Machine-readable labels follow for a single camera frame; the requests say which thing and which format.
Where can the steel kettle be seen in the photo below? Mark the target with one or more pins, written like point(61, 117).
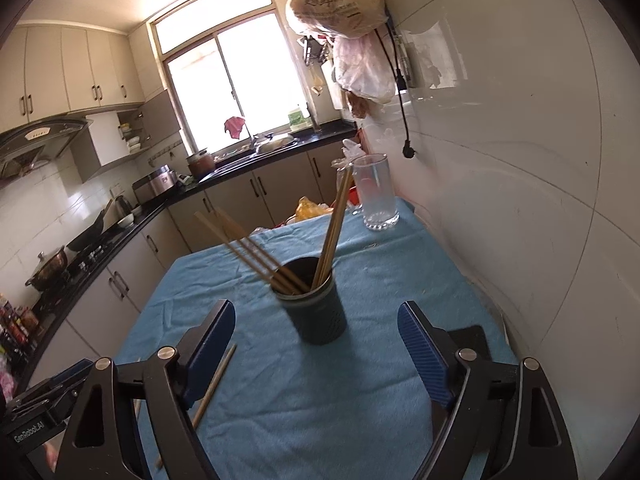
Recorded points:
point(124, 205)

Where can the green carton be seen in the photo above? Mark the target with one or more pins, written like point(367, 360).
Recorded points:
point(298, 117)

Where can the clear glass mug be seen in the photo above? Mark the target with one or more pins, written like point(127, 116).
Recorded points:
point(375, 195)

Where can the dark sauce bottle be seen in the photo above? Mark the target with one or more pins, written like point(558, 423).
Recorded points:
point(6, 335)

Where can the kitchen window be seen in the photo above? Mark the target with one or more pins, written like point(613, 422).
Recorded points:
point(225, 75)

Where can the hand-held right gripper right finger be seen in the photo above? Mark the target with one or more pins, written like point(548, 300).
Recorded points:
point(425, 355)

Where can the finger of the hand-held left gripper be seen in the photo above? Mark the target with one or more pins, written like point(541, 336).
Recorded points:
point(35, 402)
point(70, 374)

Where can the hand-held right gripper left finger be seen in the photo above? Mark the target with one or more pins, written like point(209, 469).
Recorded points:
point(210, 355)

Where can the black smartphone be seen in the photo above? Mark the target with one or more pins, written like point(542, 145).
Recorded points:
point(475, 340)

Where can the pink plastic bag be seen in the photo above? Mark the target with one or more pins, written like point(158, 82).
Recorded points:
point(6, 382)

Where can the open wall cabinet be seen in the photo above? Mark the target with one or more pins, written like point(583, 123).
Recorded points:
point(102, 142)

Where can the small white bowl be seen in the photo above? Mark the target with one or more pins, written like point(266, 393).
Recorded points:
point(126, 220)

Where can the bunch of wooden chopsticks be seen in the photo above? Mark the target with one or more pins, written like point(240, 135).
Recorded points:
point(331, 230)

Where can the brown clay pot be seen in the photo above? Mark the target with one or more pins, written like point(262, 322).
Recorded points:
point(201, 164)

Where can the beige wall cabinets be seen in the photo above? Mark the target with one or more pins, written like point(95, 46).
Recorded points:
point(75, 70)

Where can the red chili jar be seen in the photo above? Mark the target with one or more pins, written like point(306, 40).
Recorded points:
point(30, 319)

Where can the beige base cabinets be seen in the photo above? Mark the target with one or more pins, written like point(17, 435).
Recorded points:
point(280, 185)

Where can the yellow plastic bag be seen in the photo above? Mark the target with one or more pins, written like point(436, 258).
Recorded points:
point(310, 210)

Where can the black kitchen countertop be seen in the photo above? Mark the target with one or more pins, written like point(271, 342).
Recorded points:
point(327, 133)

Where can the black gas stove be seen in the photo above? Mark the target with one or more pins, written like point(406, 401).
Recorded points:
point(75, 265)

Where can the wooden spatula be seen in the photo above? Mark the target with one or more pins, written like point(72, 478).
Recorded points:
point(315, 82)

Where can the blue tablecloth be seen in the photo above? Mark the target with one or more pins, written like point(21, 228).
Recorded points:
point(300, 410)

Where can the black wok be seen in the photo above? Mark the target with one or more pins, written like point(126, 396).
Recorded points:
point(90, 237)

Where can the steel sink with faucet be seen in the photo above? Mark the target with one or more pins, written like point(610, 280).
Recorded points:
point(272, 142)

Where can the crumpled clear plastic bag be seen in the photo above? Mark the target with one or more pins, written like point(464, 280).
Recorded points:
point(352, 152)

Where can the dark perforated utensil holder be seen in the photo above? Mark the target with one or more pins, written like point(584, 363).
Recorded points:
point(320, 315)

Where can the pink cloth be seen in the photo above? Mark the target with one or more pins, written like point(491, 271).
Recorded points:
point(236, 126)

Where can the white cutting board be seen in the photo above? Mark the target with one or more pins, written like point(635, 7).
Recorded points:
point(336, 85)

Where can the steel pot with glass lid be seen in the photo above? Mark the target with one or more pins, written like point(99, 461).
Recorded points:
point(47, 270)

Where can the metal wall rack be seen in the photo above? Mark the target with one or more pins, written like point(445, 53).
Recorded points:
point(315, 52)

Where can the white hanging plastic bag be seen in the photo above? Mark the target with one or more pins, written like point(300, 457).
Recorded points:
point(362, 70)

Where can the steel range hood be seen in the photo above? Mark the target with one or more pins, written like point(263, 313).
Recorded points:
point(35, 140)

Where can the red label sauce bottle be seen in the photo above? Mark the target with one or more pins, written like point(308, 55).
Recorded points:
point(17, 325)

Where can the wall socket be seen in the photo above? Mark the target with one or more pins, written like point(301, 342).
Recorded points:
point(402, 60)

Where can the single wooden chopstick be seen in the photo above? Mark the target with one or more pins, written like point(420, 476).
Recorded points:
point(220, 374)

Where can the silver rice cooker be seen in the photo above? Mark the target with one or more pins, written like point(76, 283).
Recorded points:
point(155, 182)

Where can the red basin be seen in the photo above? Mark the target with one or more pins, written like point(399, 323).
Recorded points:
point(354, 195)

